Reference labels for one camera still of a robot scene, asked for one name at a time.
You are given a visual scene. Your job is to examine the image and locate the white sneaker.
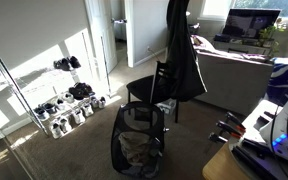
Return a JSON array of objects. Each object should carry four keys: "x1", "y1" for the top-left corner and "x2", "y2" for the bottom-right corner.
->
[
  {"x1": 82, "y1": 103, "x2": 95, "y2": 118},
  {"x1": 61, "y1": 92, "x2": 76, "y2": 105},
  {"x1": 98, "y1": 96, "x2": 107, "y2": 110},
  {"x1": 90, "y1": 96, "x2": 100, "y2": 110},
  {"x1": 58, "y1": 116, "x2": 74, "y2": 134},
  {"x1": 71, "y1": 109, "x2": 86, "y2": 125},
  {"x1": 49, "y1": 121, "x2": 65, "y2": 140},
  {"x1": 54, "y1": 98, "x2": 69, "y2": 112}
]

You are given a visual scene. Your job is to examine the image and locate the blue white patterned blanket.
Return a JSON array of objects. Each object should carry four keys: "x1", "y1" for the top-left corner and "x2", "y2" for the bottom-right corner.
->
[{"x1": 266, "y1": 56, "x2": 288, "y2": 108}]

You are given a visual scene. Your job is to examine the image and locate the black flat screen monitor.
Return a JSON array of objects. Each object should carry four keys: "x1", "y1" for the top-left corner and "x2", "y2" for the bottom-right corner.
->
[{"x1": 221, "y1": 8, "x2": 282, "y2": 40}]

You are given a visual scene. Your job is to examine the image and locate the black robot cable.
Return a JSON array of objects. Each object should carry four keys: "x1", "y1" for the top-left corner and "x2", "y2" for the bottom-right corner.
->
[{"x1": 268, "y1": 69, "x2": 288, "y2": 164}]

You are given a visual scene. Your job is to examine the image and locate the metal wire shoe rack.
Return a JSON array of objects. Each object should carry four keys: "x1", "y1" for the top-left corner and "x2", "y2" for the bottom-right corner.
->
[{"x1": 0, "y1": 31, "x2": 114, "y2": 138}]

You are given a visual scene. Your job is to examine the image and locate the white open panel door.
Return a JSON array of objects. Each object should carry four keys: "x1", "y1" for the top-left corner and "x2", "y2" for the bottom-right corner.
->
[{"x1": 83, "y1": 0, "x2": 119, "y2": 84}]

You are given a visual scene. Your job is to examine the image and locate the green potted plant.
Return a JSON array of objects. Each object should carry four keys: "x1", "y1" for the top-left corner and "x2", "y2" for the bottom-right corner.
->
[{"x1": 258, "y1": 18, "x2": 286, "y2": 56}]

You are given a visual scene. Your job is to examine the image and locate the low tv console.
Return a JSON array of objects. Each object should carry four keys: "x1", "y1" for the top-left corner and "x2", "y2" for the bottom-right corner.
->
[{"x1": 213, "y1": 33, "x2": 272, "y2": 57}]

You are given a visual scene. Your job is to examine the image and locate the black chair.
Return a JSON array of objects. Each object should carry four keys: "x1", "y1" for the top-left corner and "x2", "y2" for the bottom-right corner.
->
[{"x1": 126, "y1": 60, "x2": 181, "y2": 124}]

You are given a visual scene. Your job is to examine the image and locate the black mounting plate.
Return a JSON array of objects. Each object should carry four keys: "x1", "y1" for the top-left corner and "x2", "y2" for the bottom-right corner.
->
[{"x1": 229, "y1": 135, "x2": 288, "y2": 180}]

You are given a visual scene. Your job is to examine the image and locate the wooden table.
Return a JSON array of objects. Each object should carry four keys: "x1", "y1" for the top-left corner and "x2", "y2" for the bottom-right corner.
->
[{"x1": 201, "y1": 142, "x2": 253, "y2": 180}]

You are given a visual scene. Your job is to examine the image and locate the dark grey sneaker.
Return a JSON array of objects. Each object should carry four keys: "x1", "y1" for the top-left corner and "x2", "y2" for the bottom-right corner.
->
[
  {"x1": 42, "y1": 102, "x2": 58, "y2": 115},
  {"x1": 33, "y1": 107, "x2": 51, "y2": 121}
]

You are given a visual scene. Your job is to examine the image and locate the beige clothing in bag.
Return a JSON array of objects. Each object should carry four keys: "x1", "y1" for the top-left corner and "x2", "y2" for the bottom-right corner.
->
[{"x1": 118, "y1": 130, "x2": 156, "y2": 168}]

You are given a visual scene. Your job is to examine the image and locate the window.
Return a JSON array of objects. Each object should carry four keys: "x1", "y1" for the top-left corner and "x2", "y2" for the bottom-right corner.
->
[{"x1": 199, "y1": 0, "x2": 288, "y2": 22}]

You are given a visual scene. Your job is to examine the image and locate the black orange clamp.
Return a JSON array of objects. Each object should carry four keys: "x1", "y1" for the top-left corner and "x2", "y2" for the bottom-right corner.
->
[
  {"x1": 215, "y1": 120, "x2": 244, "y2": 139},
  {"x1": 225, "y1": 111, "x2": 247, "y2": 133},
  {"x1": 208, "y1": 131, "x2": 230, "y2": 145}
]

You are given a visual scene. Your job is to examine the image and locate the black shoe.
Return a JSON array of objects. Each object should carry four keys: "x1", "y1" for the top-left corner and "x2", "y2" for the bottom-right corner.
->
[
  {"x1": 68, "y1": 55, "x2": 82, "y2": 70},
  {"x1": 53, "y1": 57, "x2": 73, "y2": 72}
]

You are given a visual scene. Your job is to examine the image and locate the grey sofa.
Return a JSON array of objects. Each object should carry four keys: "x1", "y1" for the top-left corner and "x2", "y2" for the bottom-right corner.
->
[{"x1": 189, "y1": 34, "x2": 275, "y2": 117}]

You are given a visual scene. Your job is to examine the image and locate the black clothing garment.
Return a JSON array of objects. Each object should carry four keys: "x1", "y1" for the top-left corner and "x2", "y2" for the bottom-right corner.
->
[{"x1": 164, "y1": 0, "x2": 208, "y2": 103}]

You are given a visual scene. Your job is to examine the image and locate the dark sneaker pair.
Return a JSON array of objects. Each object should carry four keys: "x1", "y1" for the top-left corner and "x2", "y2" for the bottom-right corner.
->
[{"x1": 68, "y1": 81, "x2": 96, "y2": 101}]

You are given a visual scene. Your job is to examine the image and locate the black mesh laundry bag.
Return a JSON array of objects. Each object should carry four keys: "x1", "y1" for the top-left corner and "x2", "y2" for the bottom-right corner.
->
[{"x1": 110, "y1": 100, "x2": 167, "y2": 179}]

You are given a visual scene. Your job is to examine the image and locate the clear plastic storage box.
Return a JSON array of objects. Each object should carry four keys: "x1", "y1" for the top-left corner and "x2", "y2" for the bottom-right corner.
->
[{"x1": 155, "y1": 98, "x2": 177, "y2": 117}]

